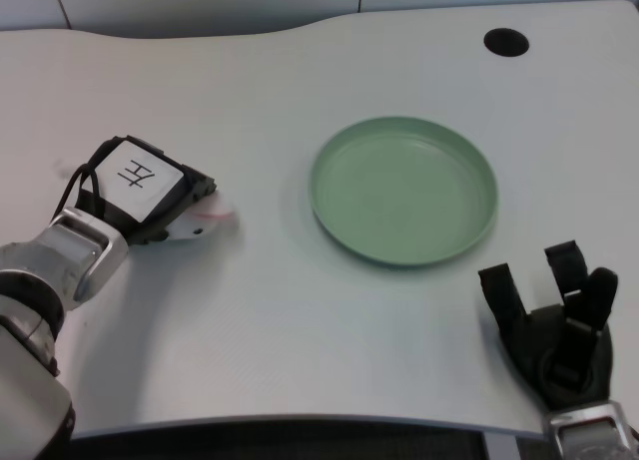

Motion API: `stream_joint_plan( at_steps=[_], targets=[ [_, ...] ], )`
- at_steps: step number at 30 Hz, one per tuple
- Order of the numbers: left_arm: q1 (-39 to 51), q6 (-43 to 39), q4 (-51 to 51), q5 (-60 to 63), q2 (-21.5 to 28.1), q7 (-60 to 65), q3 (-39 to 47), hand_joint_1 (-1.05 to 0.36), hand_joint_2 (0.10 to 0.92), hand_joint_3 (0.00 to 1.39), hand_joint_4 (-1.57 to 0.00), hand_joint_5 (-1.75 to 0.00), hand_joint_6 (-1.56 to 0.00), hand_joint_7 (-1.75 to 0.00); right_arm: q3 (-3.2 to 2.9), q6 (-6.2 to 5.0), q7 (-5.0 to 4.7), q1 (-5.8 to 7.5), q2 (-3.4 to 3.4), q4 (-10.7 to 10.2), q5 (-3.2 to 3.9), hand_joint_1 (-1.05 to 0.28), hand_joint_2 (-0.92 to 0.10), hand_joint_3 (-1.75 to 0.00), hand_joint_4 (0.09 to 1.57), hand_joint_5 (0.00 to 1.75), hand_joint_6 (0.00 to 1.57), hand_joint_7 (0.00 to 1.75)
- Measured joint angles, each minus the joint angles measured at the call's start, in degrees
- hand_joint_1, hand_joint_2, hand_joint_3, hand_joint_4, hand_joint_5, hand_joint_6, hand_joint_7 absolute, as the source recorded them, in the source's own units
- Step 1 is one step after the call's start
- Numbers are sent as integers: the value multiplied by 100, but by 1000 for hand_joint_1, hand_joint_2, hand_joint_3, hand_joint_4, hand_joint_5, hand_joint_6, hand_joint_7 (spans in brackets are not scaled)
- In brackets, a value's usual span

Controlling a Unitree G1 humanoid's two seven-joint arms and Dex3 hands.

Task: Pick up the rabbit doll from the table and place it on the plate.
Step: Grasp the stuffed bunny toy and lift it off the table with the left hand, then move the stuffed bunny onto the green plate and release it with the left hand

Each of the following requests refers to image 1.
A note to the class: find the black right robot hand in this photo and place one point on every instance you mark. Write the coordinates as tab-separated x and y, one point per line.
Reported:
564	345

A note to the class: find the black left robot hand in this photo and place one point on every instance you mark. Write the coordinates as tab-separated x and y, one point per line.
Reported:
142	188

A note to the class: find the white plush rabbit doll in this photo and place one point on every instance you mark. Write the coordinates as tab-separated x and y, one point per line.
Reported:
207	220

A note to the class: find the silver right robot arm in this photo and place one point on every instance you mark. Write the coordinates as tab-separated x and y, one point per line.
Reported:
589	432

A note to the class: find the green round plate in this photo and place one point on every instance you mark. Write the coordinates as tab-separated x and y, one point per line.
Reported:
404	193

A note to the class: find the black robot torso panel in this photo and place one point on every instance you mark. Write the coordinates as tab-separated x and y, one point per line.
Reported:
279	441

